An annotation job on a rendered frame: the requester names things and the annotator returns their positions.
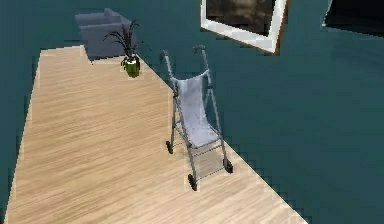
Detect grey folding stroller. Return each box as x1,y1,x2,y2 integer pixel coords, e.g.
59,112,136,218
160,44,234,192

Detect dark plant in green pot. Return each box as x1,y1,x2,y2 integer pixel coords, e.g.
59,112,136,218
102,18,145,79

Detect white framed picture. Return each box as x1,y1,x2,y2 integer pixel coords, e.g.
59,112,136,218
200,0,290,55

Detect grey armchair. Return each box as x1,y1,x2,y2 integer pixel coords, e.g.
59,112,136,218
74,7,138,62

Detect dark window with white frame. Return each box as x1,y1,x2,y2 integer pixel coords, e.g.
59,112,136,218
321,0,384,38

